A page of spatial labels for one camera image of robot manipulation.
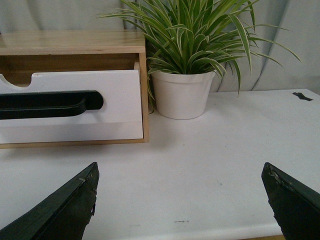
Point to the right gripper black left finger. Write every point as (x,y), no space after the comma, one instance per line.
(63,215)

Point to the green striped spider plant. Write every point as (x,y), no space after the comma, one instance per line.
(194,36)

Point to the wooden drawer cabinet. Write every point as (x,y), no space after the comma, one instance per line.
(24,53)

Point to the white drawer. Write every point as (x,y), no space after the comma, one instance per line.
(120,90)
(71,132)

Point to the black drawer handle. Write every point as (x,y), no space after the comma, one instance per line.
(51,104)

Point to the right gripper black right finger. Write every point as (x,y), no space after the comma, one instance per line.
(296,207)

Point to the black tape piece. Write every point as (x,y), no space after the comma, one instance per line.
(301,96)

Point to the white plant pot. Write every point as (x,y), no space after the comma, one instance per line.
(181,96)

